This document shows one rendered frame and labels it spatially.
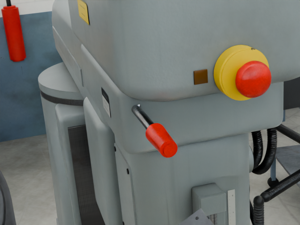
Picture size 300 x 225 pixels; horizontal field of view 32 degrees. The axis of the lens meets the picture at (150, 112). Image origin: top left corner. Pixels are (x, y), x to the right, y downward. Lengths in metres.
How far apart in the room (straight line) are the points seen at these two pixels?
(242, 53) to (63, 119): 0.69
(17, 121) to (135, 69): 4.67
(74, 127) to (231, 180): 0.49
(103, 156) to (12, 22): 3.96
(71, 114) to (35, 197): 2.95
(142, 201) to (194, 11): 0.35
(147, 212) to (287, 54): 0.34
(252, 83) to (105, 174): 0.47
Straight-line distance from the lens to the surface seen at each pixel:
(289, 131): 0.88
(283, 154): 3.76
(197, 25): 0.57
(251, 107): 0.73
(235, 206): 0.83
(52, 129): 1.32
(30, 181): 4.39
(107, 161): 0.94
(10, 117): 5.21
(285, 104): 1.16
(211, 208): 0.76
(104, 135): 0.92
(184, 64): 0.57
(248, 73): 0.55
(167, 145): 0.54
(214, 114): 0.71
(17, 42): 4.88
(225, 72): 0.57
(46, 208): 3.95
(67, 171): 1.24
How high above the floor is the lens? 1.93
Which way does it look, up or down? 20 degrees down
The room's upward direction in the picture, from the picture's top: 5 degrees counter-clockwise
